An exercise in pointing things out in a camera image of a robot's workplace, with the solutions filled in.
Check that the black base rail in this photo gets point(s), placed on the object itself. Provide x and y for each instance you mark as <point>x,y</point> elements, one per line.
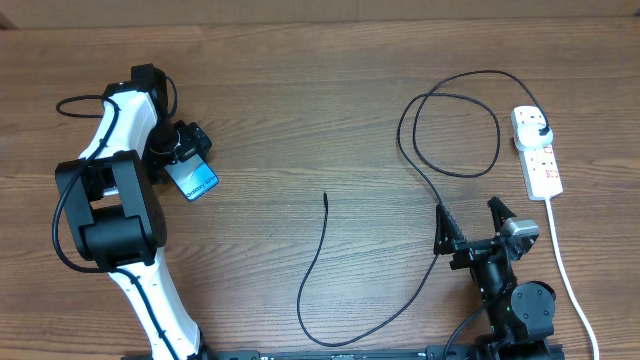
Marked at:
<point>350,355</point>

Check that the white USB charger plug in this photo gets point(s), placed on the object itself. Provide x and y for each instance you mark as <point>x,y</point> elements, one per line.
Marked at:
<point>529,136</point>

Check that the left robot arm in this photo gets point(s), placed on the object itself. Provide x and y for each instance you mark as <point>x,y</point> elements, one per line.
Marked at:
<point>108,219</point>

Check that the black Samsung Galaxy smartphone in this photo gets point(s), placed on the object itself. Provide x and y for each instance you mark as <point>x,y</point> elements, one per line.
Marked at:
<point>193,177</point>

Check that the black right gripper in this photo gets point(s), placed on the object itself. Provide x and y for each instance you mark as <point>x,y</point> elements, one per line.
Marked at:
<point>448,238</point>

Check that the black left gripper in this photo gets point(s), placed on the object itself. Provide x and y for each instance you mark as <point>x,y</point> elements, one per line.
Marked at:
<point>193,139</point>

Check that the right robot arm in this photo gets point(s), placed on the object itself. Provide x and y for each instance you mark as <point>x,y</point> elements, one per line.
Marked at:
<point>520,314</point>

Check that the white power strip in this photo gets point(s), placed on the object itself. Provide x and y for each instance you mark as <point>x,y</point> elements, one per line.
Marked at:
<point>540,169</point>

